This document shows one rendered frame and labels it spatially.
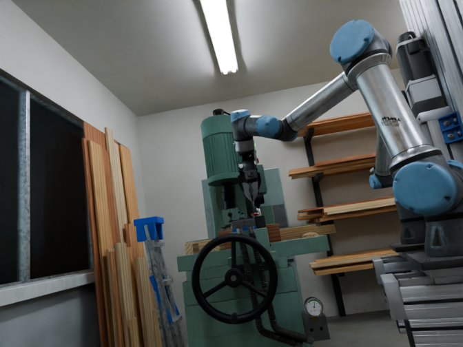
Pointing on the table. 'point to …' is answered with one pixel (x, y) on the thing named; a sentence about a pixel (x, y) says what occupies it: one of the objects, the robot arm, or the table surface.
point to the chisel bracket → (229, 217)
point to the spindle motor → (220, 150)
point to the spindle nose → (228, 195)
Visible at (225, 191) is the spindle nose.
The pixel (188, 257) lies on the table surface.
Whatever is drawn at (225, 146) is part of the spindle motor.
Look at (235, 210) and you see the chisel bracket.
